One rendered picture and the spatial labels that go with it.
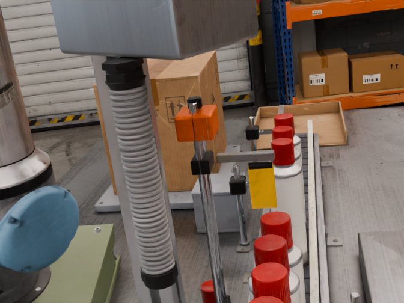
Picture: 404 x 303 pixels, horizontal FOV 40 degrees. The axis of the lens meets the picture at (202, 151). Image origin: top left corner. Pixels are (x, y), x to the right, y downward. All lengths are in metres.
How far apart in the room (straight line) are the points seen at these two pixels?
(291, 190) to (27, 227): 0.38
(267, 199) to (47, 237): 0.28
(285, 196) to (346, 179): 0.50
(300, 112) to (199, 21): 1.40
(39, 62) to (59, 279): 4.37
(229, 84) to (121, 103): 4.61
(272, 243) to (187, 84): 0.69
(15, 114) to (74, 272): 0.34
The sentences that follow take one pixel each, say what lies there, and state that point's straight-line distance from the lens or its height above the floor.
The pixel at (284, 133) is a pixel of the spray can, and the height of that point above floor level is 1.08.
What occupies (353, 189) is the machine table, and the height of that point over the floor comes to 0.83.
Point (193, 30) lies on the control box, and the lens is 0.42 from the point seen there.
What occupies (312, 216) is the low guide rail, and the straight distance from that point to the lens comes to 0.96.
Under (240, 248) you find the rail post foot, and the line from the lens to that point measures 1.05.
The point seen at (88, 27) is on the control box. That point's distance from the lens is 0.49.
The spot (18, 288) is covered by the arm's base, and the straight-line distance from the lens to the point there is 0.89.
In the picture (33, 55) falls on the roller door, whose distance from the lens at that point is 5.21.
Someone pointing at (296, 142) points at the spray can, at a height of 1.04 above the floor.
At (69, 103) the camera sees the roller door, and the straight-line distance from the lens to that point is 5.23.
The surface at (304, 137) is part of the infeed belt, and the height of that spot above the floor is 0.88.
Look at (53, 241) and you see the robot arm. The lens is 0.73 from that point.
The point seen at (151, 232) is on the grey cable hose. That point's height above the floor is 1.13.
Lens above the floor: 1.36
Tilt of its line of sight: 19 degrees down
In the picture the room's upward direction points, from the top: 8 degrees counter-clockwise
